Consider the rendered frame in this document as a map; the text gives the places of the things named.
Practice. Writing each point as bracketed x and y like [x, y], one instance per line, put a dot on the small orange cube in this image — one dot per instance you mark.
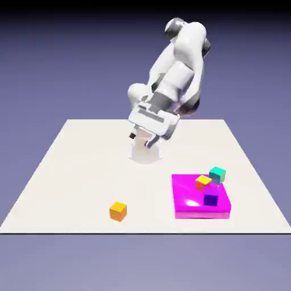
[118, 211]

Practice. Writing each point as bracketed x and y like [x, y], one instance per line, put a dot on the small purple cube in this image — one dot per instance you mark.
[211, 196]

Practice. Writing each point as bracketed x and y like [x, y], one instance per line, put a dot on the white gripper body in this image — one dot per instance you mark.
[151, 120]

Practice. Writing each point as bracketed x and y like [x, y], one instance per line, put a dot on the small yellow cube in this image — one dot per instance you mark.
[202, 183]

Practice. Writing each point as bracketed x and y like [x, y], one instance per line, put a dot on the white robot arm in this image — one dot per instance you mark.
[181, 68]

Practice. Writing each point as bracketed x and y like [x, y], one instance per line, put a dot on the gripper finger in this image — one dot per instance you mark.
[132, 134]
[151, 141]

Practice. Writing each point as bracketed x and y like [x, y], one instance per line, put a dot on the large magenta box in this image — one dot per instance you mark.
[188, 200]

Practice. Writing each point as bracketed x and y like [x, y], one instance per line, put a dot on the small teal cube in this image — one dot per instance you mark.
[217, 174]

